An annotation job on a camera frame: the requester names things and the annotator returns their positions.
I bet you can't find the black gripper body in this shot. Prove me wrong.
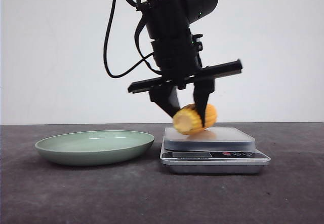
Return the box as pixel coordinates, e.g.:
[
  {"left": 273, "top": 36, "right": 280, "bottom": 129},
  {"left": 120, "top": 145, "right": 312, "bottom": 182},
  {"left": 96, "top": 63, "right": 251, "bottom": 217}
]
[{"left": 128, "top": 29, "right": 243, "bottom": 93}]

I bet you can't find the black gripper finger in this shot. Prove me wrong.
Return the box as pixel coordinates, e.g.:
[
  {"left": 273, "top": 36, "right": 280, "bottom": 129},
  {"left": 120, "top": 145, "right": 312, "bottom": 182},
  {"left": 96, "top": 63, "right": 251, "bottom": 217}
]
[
  {"left": 149, "top": 85, "right": 180, "bottom": 118},
  {"left": 193, "top": 78, "right": 215, "bottom": 127}
]

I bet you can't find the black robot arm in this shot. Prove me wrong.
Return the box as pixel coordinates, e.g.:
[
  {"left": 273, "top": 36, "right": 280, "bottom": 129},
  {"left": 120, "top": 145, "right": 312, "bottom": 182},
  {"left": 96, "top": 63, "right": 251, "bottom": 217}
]
[{"left": 128, "top": 0, "right": 242, "bottom": 122}]

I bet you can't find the yellow corn cob piece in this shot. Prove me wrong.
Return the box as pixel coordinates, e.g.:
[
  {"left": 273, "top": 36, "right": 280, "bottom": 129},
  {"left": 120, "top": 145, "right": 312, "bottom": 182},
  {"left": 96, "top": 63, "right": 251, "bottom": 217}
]
[{"left": 173, "top": 103, "right": 217, "bottom": 135}]

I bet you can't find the silver digital kitchen scale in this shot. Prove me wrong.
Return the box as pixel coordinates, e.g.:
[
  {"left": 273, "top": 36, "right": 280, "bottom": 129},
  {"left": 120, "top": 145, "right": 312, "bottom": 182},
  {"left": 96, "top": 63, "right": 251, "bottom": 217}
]
[{"left": 160, "top": 127, "right": 271, "bottom": 174}]

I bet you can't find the green oval plate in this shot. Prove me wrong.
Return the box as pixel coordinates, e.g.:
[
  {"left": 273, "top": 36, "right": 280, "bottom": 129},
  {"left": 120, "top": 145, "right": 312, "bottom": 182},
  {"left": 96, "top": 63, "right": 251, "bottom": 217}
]
[{"left": 35, "top": 130, "right": 155, "bottom": 166}]

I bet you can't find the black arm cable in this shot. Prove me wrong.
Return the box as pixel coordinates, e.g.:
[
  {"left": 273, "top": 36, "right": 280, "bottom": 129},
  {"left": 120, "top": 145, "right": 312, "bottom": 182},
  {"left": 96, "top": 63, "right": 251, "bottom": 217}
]
[{"left": 103, "top": 0, "right": 163, "bottom": 79}]

